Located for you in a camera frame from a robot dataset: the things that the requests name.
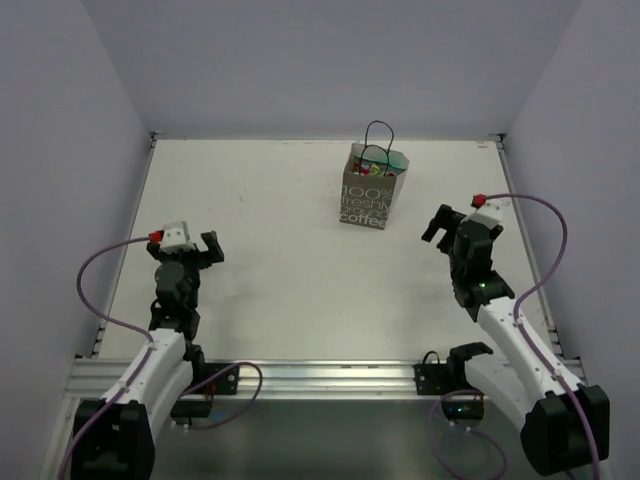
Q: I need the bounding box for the teal candy packet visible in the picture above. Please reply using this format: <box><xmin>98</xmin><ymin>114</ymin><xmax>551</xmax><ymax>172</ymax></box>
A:
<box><xmin>367</xmin><ymin>152</ymin><xmax>408</xmax><ymax>176</ymax></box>

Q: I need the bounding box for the grey paper coffee bag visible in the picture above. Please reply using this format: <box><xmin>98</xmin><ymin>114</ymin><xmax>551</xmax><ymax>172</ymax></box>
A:
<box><xmin>339</xmin><ymin>120</ymin><xmax>410</xmax><ymax>230</ymax></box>

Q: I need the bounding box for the red snack packet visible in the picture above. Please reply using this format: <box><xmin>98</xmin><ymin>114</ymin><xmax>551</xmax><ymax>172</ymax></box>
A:
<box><xmin>352</xmin><ymin>159</ymin><xmax>396</xmax><ymax>177</ymax></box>

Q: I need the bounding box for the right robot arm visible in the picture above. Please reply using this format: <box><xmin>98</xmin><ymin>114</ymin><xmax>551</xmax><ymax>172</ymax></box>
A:
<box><xmin>422</xmin><ymin>195</ymin><xmax>610</xmax><ymax>478</ymax></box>

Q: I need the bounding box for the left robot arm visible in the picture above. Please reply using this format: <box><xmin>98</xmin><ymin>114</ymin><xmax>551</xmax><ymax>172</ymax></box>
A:
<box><xmin>58</xmin><ymin>222</ymin><xmax>225</xmax><ymax>479</ymax></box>

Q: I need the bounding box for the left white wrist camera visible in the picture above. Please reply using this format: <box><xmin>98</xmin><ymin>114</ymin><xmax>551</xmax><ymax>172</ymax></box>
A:
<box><xmin>149</xmin><ymin>221</ymin><xmax>195</xmax><ymax>254</ymax></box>

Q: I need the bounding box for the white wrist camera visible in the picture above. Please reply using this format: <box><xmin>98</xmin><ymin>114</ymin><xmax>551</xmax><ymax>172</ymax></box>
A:
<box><xmin>464</xmin><ymin>194</ymin><xmax>504</xmax><ymax>229</ymax></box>
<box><xmin>149</xmin><ymin>221</ymin><xmax>195</xmax><ymax>254</ymax></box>

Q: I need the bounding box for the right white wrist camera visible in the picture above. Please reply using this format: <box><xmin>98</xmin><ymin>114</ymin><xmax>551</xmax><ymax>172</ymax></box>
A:
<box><xmin>464</xmin><ymin>194</ymin><xmax>504</xmax><ymax>229</ymax></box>

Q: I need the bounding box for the right aluminium side rail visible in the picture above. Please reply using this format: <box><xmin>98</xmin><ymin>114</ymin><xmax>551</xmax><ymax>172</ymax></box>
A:
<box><xmin>491</xmin><ymin>133</ymin><xmax>566</xmax><ymax>360</ymax></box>

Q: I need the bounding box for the aluminium side rail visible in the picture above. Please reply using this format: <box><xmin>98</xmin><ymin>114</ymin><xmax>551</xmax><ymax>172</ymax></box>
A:
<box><xmin>491</xmin><ymin>133</ymin><xmax>566</xmax><ymax>360</ymax></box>
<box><xmin>85</xmin><ymin>131</ymin><xmax>159</xmax><ymax>357</ymax></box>

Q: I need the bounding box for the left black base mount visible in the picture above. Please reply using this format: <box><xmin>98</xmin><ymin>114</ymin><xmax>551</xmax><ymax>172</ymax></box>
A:
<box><xmin>170</xmin><ymin>362</ymin><xmax>240</xmax><ymax>425</ymax></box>

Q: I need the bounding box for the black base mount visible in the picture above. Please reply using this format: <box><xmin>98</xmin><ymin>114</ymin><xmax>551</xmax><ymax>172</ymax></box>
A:
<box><xmin>170</xmin><ymin>362</ymin><xmax>240</xmax><ymax>425</ymax></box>
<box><xmin>413</xmin><ymin>350</ymin><xmax>485</xmax><ymax>429</ymax></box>

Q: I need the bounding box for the left aluminium side rail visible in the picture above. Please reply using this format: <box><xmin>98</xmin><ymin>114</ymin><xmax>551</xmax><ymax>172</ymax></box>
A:
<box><xmin>85</xmin><ymin>131</ymin><xmax>159</xmax><ymax>357</ymax></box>

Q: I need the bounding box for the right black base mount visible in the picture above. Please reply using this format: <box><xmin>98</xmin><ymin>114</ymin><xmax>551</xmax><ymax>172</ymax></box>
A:
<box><xmin>413</xmin><ymin>350</ymin><xmax>485</xmax><ymax>429</ymax></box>

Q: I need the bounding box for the aluminium front rail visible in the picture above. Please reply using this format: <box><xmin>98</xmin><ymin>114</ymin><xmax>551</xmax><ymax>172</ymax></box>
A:
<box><xmin>64</xmin><ymin>356</ymin><xmax>586</xmax><ymax>401</ymax></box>

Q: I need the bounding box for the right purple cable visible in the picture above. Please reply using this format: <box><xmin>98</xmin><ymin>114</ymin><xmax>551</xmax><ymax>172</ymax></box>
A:
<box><xmin>427</xmin><ymin>193</ymin><xmax>604</xmax><ymax>480</ymax></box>

